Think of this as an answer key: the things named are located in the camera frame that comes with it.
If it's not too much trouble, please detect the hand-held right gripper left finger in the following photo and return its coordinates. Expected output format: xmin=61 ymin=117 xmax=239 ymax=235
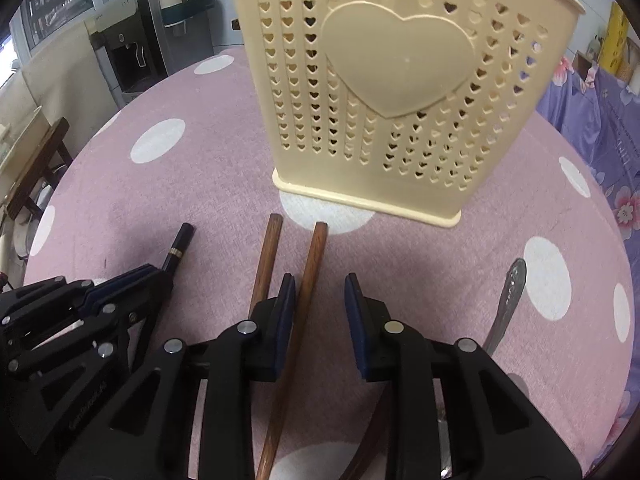
xmin=56 ymin=273 xmax=298 ymax=480

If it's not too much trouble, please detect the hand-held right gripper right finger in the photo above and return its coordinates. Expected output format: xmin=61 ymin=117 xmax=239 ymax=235
xmin=344 ymin=273 xmax=583 ymax=480

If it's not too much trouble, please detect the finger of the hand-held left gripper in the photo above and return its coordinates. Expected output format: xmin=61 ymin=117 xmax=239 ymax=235
xmin=0 ymin=275 xmax=174 ymax=378
xmin=0 ymin=265 xmax=161 ymax=313

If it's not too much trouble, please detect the black chopstick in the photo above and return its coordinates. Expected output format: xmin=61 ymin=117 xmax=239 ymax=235
xmin=161 ymin=222 xmax=196 ymax=273

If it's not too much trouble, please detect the brown wooden chopstick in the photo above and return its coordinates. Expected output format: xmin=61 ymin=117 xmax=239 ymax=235
xmin=255 ymin=222 xmax=329 ymax=480
xmin=340 ymin=392 xmax=396 ymax=480
xmin=248 ymin=213 xmax=284 ymax=321

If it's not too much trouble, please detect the cream plastic utensil holder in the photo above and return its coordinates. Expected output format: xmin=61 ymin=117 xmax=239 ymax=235
xmin=225 ymin=0 xmax=587 ymax=227

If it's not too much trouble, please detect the grey water dispenser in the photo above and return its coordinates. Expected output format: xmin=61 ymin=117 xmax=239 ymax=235
xmin=90 ymin=0 xmax=168 ymax=108

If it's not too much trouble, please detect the blue cup holder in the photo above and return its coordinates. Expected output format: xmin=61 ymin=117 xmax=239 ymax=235
xmin=160 ymin=0 xmax=218 ymax=28

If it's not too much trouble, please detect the sliding glass window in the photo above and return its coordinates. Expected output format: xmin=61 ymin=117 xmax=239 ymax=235
xmin=10 ymin=0 xmax=108 ymax=53

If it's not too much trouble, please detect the purple floral cloth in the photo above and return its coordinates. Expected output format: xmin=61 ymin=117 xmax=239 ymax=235
xmin=534 ymin=54 xmax=640 ymax=461

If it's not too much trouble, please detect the yellow roll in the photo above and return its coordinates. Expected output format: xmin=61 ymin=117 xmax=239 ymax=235
xmin=602 ymin=2 xmax=631 ymax=81

